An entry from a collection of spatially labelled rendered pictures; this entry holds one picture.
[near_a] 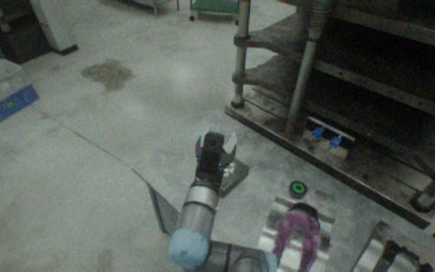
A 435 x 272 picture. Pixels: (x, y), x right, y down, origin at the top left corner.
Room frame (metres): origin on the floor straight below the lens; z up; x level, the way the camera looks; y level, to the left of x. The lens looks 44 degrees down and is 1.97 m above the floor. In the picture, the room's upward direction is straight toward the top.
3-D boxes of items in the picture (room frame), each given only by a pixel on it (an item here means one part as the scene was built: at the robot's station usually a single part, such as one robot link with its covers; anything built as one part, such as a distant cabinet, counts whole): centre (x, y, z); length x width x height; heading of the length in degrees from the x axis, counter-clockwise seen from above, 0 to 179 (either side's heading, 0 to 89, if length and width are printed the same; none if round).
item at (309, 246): (0.51, -0.34, 0.90); 0.26 x 0.18 x 0.08; 154
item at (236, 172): (0.87, -0.05, 0.84); 0.20 x 0.15 x 0.07; 137
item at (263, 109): (1.38, -0.82, 0.76); 1.30 x 0.84 x 0.07; 47
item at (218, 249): (0.26, 0.03, 1.33); 0.11 x 0.08 x 0.11; 78
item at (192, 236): (0.26, 0.05, 1.43); 0.11 x 0.08 x 0.09; 168
